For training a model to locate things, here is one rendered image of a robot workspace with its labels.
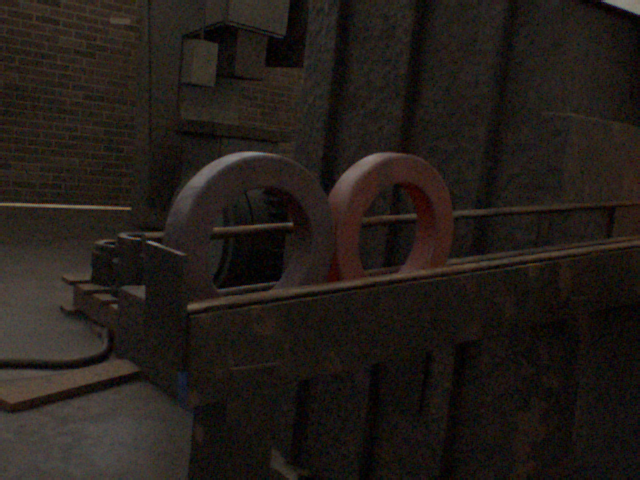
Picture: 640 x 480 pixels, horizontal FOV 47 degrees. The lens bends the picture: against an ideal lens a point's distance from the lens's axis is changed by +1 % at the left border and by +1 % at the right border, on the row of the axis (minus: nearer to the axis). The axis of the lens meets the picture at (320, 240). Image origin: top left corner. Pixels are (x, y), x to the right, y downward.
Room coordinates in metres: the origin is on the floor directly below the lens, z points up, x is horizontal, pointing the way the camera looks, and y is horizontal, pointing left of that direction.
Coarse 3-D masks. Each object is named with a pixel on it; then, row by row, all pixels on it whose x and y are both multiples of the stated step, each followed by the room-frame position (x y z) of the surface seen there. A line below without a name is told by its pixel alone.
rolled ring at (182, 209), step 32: (224, 160) 0.70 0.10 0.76; (256, 160) 0.70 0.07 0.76; (288, 160) 0.73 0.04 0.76; (192, 192) 0.67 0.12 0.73; (224, 192) 0.68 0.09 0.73; (288, 192) 0.73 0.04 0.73; (320, 192) 0.75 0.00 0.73; (192, 224) 0.66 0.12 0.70; (320, 224) 0.76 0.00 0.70; (192, 256) 0.66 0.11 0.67; (320, 256) 0.76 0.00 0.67; (192, 288) 0.67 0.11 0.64; (288, 288) 0.75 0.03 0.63
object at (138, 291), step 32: (256, 192) 2.17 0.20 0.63; (224, 224) 2.05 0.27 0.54; (256, 224) 2.10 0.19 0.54; (224, 256) 2.05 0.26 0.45; (256, 256) 2.11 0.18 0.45; (128, 288) 2.42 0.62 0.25; (224, 288) 2.10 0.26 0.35; (128, 320) 2.36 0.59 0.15; (128, 352) 2.35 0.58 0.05; (160, 384) 2.17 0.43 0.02
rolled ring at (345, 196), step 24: (360, 168) 0.81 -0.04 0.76; (384, 168) 0.81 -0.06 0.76; (408, 168) 0.83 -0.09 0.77; (432, 168) 0.86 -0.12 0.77; (336, 192) 0.80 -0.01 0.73; (360, 192) 0.79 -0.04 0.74; (408, 192) 0.88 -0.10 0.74; (432, 192) 0.86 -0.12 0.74; (336, 216) 0.78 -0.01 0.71; (360, 216) 0.79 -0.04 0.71; (432, 216) 0.87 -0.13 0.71; (336, 240) 0.77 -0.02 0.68; (432, 240) 0.87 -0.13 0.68; (336, 264) 0.78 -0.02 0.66; (360, 264) 0.80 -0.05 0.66; (408, 264) 0.88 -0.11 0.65; (432, 264) 0.87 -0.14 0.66
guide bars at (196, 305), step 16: (528, 256) 0.96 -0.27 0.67; (544, 256) 0.98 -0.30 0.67; (560, 256) 1.00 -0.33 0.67; (576, 256) 1.03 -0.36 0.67; (400, 272) 0.82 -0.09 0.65; (416, 272) 0.83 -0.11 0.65; (432, 272) 0.84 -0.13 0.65; (448, 272) 0.86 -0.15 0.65; (464, 272) 0.88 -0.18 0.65; (304, 288) 0.73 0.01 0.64; (320, 288) 0.74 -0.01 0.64; (336, 288) 0.75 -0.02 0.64; (352, 288) 0.77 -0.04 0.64; (368, 288) 0.78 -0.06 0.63; (192, 304) 0.65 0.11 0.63; (208, 304) 0.66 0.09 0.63; (224, 304) 0.66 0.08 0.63; (240, 304) 0.68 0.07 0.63; (256, 304) 0.69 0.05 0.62
